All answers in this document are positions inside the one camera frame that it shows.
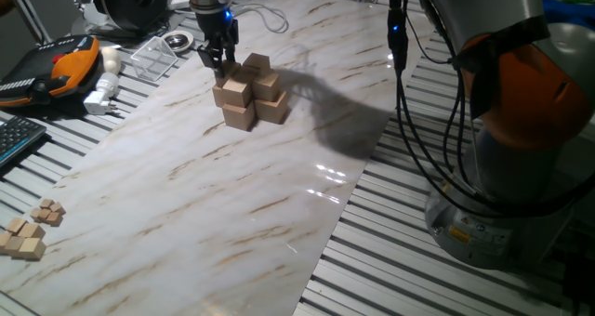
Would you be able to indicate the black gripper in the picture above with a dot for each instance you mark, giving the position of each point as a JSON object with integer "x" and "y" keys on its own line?
{"x": 216, "y": 28}

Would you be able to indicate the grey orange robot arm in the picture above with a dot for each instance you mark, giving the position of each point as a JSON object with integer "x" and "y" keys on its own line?
{"x": 511, "y": 97}

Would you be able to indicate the round white tape roll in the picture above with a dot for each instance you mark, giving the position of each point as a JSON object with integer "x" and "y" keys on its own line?
{"x": 178, "y": 41}

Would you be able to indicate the clear plastic box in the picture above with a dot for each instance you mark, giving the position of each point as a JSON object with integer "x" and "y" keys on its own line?
{"x": 153, "y": 60}

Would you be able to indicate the white egg-shaped object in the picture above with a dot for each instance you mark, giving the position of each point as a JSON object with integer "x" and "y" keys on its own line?
{"x": 111, "y": 59}

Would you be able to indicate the black filament spool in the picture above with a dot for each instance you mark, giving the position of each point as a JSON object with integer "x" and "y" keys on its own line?
{"x": 116, "y": 4}

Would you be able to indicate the white power adapter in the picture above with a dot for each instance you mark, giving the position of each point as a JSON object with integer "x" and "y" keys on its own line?
{"x": 100, "y": 97}

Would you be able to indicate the marble pattern table sheet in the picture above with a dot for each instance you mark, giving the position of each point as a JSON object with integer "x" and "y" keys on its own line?
{"x": 255, "y": 214}

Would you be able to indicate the orange black teach pendant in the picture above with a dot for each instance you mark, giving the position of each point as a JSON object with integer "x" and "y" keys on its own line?
{"x": 56, "y": 67}

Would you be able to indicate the slanted metal stand pole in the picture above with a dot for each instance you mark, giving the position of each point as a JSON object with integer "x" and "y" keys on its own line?
{"x": 28, "y": 11}

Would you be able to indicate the black computer keyboard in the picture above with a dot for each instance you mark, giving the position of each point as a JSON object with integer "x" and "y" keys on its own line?
{"x": 18, "y": 137}

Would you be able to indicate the small wooden cube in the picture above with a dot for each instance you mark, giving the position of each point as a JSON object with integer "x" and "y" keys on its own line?
{"x": 58, "y": 208}
{"x": 46, "y": 203}
{"x": 44, "y": 214}
{"x": 35, "y": 213}
{"x": 54, "y": 219}

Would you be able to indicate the medium wooden cube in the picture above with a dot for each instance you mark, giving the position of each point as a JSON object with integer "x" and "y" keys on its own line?
{"x": 14, "y": 245}
{"x": 3, "y": 242}
{"x": 32, "y": 249}
{"x": 16, "y": 225}
{"x": 32, "y": 231}

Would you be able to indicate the blue bag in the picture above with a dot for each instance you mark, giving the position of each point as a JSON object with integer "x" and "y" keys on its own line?
{"x": 572, "y": 11}

